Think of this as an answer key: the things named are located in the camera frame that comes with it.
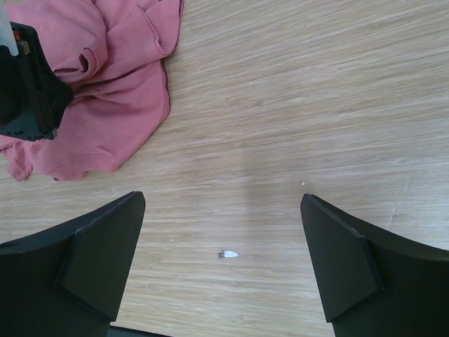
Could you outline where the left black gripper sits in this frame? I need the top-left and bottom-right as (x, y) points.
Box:
(1, 22), (74, 141)

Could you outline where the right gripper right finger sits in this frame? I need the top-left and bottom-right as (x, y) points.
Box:
(300, 194), (448, 336)

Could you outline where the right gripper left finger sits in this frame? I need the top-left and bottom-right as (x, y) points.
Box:
(1, 192), (145, 336)

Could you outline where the pink t shirt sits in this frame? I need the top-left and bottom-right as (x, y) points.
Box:
(1, 1), (183, 181)

